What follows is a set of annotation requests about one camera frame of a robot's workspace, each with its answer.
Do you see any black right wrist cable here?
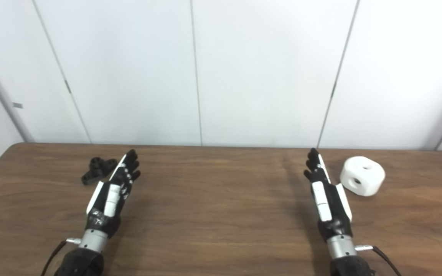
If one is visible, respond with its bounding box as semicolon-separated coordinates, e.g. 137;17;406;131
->
355;245;402;276

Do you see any black plastic holder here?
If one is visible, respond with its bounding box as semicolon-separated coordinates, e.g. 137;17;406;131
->
81;156;118;186

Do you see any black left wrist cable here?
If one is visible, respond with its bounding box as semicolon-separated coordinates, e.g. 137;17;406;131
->
41;238;81;276

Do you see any round white plastic piece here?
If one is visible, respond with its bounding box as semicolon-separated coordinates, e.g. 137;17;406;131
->
340;156;386;197

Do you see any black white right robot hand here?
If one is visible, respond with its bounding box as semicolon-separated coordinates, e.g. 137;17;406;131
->
303;148;353;243

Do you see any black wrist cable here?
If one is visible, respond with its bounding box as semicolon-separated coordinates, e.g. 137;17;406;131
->
355;245;402;276
41;238;81;276

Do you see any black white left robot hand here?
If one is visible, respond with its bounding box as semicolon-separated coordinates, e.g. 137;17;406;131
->
86;149;141;239

